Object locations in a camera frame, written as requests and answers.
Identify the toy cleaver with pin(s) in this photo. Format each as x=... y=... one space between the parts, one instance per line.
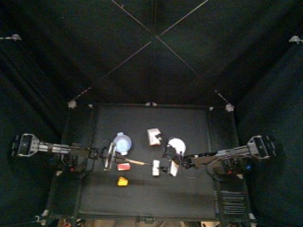
x=138 y=162

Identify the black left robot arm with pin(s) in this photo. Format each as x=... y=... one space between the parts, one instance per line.
x=51 y=147

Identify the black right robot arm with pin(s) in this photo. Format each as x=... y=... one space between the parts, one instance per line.
x=237 y=152

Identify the white box red lid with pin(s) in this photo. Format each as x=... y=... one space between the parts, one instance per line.
x=124 y=167

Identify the grey toy pot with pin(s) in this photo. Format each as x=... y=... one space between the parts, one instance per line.
x=122 y=143

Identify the yellow toy bell pepper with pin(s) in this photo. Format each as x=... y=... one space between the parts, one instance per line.
x=124 y=181

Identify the white wooden knife block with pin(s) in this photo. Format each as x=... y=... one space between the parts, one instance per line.
x=153 y=137

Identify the white text label sticker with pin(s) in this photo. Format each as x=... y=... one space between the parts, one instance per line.
x=233 y=202

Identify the white frame corner bracket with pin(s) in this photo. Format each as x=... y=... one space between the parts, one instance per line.
x=229 y=107
x=72 y=104

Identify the small metal frame bracket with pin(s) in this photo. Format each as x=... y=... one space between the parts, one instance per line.
x=152 y=104

